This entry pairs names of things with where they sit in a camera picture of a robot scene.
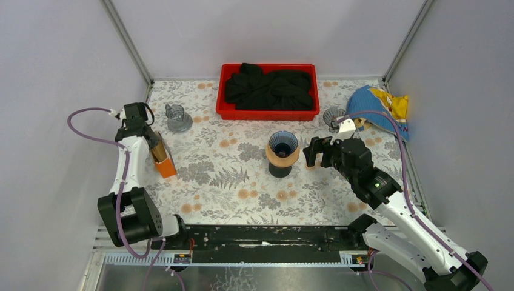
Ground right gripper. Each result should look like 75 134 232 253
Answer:
302 136 356 184

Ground blue glass dripper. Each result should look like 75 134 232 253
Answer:
269 130 298 158

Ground wooden ring holder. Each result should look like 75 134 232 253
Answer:
265 144 300 168

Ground orange coffee filter box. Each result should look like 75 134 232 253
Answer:
153 132 177 178

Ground dark red glass carafe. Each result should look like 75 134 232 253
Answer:
268 163 292 178

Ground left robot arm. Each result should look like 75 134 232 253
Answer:
97 102 189 249

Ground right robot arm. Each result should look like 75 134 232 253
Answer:
303 137 488 290

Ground grey glass dripper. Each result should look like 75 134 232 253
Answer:
323 107 347 133

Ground clear glass carafe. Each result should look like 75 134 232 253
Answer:
165 104 193 133

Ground blue and yellow cloth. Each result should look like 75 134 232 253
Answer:
347 85 409 141

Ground black cloth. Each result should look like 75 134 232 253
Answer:
224 63 313 111

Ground red plastic bin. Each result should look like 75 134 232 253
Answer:
216 63 320 121

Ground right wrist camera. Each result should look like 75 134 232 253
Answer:
330 117 356 144

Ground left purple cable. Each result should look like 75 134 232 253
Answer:
66 107 166 291

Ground purple cable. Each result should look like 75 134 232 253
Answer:
335 110 494 291
66 107 166 291

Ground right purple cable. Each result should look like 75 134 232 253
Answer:
335 110 494 291

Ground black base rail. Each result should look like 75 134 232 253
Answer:
164 224 370 266

